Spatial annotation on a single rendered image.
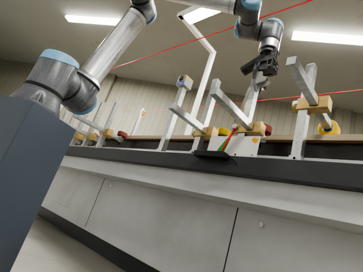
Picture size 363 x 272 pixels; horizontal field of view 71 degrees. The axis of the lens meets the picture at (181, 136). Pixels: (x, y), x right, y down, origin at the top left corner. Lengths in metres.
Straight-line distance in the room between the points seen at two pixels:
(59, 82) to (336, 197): 1.09
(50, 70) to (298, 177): 1.01
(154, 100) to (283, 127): 2.98
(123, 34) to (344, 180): 1.14
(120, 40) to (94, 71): 0.21
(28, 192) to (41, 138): 0.20
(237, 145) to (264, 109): 4.62
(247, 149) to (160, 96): 5.22
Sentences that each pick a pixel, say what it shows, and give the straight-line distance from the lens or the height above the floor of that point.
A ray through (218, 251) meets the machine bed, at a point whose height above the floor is 0.30.
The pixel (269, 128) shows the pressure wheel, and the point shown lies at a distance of 1.25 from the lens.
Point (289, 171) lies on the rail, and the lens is 1.00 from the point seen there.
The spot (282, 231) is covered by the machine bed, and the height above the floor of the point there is 0.46.
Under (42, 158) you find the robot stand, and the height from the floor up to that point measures 0.44.
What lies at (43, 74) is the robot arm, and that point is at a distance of 1.15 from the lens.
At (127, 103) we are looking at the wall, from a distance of 6.46.
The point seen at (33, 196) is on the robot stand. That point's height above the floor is 0.30.
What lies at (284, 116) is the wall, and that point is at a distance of 5.73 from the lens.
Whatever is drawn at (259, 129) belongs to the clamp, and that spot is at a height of 0.83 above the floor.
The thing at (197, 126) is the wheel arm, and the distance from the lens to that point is 1.23.
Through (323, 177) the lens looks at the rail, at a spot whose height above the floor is 0.64.
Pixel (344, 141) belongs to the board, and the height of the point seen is 0.87.
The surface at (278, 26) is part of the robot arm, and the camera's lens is 1.35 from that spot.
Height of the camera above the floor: 0.37
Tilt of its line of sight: 18 degrees up
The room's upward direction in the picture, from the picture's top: 18 degrees clockwise
